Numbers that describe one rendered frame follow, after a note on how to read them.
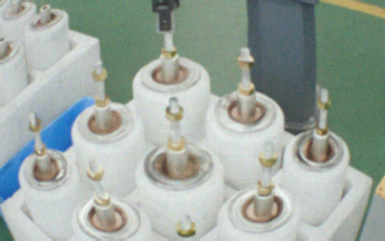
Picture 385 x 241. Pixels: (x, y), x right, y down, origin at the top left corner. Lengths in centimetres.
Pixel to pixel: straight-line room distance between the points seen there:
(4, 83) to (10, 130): 8
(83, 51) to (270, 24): 31
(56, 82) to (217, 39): 47
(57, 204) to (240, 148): 24
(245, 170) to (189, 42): 64
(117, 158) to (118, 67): 58
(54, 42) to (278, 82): 39
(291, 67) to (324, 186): 40
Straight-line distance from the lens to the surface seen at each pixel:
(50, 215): 81
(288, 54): 114
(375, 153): 121
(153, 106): 90
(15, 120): 107
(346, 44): 152
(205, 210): 79
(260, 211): 73
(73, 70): 114
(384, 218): 70
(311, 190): 80
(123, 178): 86
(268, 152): 68
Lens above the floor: 79
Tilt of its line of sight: 39 degrees down
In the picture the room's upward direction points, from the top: 3 degrees counter-clockwise
